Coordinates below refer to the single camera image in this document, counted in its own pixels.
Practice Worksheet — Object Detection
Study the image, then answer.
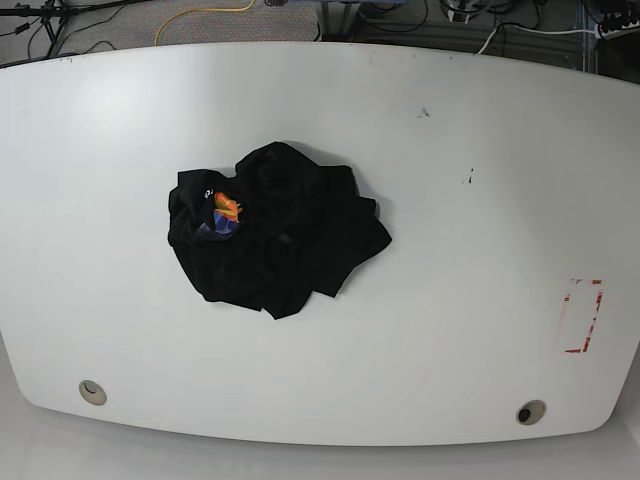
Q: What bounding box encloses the white power strip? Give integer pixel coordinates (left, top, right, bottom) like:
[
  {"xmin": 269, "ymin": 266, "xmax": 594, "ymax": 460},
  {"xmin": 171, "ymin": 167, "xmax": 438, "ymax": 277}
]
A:
[{"xmin": 595, "ymin": 10, "xmax": 640, "ymax": 40}]

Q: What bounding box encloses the white cable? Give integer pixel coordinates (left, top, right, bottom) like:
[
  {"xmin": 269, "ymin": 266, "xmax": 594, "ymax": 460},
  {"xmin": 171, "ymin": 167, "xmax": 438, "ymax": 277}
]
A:
[{"xmin": 476, "ymin": 24, "xmax": 601, "ymax": 55}]

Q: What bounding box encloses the aluminium frame post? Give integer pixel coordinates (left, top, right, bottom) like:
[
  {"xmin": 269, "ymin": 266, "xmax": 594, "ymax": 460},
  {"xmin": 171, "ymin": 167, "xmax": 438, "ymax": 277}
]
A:
[{"xmin": 314, "ymin": 1, "xmax": 361, "ymax": 41}]

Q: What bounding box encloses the crumpled black T-shirt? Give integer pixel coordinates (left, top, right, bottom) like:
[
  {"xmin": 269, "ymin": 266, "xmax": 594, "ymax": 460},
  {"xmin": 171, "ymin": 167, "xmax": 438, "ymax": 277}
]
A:
[{"xmin": 168, "ymin": 142, "xmax": 392, "ymax": 319}]

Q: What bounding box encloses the table cable grommet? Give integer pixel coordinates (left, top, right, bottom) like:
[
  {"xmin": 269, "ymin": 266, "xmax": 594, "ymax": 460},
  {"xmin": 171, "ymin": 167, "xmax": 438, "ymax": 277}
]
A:
[
  {"xmin": 79, "ymin": 380, "xmax": 107, "ymax": 406},
  {"xmin": 516, "ymin": 400, "xmax": 547, "ymax": 426}
]

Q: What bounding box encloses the black tripod stand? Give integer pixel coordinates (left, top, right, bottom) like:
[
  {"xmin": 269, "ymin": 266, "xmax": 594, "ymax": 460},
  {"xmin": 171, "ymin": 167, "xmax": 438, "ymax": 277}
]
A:
[{"xmin": 1, "ymin": 0, "xmax": 146, "ymax": 59}]

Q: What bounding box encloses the red tape rectangle marking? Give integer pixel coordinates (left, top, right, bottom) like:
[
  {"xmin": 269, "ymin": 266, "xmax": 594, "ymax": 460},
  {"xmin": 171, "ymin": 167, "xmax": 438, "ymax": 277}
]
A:
[{"xmin": 556, "ymin": 279, "xmax": 605, "ymax": 354}]

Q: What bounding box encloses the left table cable grommet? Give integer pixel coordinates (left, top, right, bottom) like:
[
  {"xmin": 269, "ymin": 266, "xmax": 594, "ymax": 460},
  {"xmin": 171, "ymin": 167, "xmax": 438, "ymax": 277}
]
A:
[{"xmin": 79, "ymin": 380, "xmax": 107, "ymax": 406}]

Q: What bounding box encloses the right table cable grommet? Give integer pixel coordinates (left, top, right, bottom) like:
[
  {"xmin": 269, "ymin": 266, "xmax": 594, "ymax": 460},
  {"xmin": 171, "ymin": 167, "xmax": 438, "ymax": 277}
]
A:
[{"xmin": 516, "ymin": 400, "xmax": 547, "ymax": 426}]

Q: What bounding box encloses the yellow cable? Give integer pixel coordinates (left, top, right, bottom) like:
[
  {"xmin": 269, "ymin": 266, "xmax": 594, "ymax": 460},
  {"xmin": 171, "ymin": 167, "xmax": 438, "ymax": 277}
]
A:
[{"xmin": 154, "ymin": 0, "xmax": 256, "ymax": 47}]

